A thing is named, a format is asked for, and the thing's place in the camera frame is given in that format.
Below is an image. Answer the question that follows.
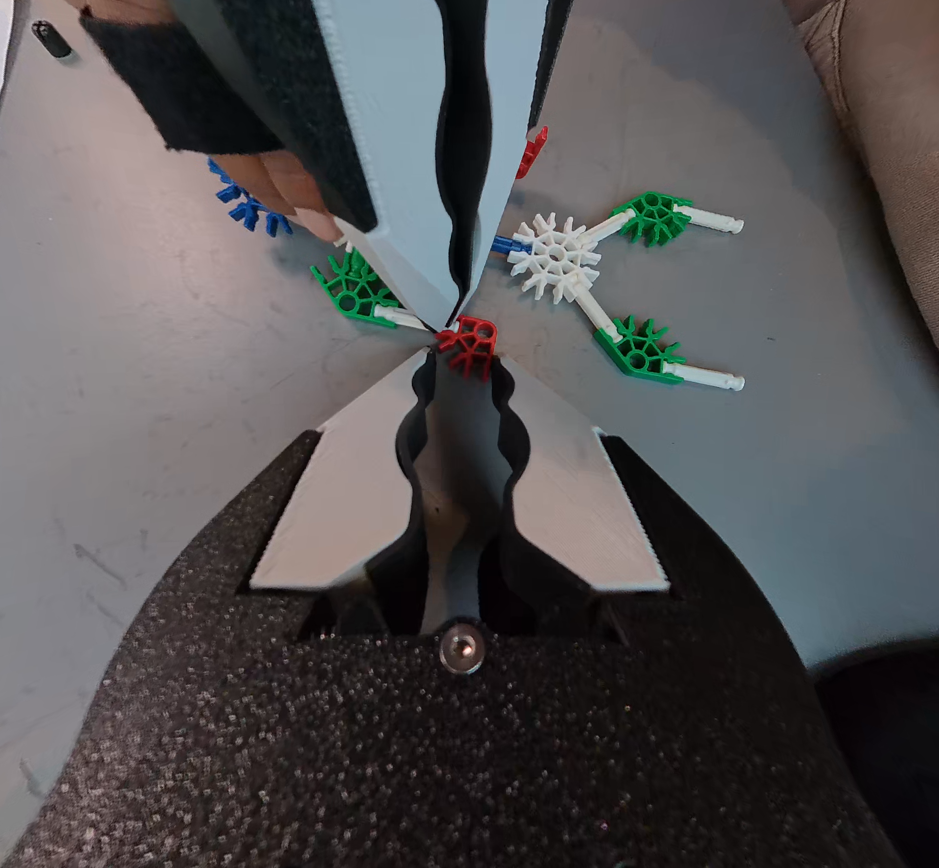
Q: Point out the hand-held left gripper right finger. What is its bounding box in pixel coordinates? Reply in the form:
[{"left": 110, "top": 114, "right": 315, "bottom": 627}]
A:
[{"left": 477, "top": 358, "right": 671, "bottom": 636}]

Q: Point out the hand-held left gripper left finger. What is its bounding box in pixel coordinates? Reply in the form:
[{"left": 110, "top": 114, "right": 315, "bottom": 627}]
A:
[{"left": 249, "top": 350, "right": 439, "bottom": 636}]

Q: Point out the small black toy cap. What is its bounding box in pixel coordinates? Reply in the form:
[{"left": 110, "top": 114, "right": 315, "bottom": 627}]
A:
[{"left": 31, "top": 20, "right": 73, "bottom": 63}]

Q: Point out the red toy connector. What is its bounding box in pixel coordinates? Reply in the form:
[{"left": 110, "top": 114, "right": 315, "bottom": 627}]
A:
[
  {"left": 514, "top": 125, "right": 550, "bottom": 181},
  {"left": 435, "top": 316, "right": 498, "bottom": 377}
]

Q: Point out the construction toy figure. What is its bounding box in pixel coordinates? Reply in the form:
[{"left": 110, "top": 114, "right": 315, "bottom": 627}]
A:
[{"left": 207, "top": 158, "right": 745, "bottom": 393}]

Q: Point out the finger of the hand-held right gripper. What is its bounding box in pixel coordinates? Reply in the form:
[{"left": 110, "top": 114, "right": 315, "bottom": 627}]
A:
[
  {"left": 456, "top": 0, "right": 563, "bottom": 313},
  {"left": 302, "top": 0, "right": 472, "bottom": 327}
]

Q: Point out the grey desk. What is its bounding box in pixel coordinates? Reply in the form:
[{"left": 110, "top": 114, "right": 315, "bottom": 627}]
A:
[{"left": 0, "top": 0, "right": 939, "bottom": 840}]

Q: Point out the person's right hand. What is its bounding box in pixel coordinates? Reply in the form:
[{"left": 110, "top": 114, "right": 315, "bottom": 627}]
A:
[{"left": 15, "top": 0, "right": 344, "bottom": 244}]

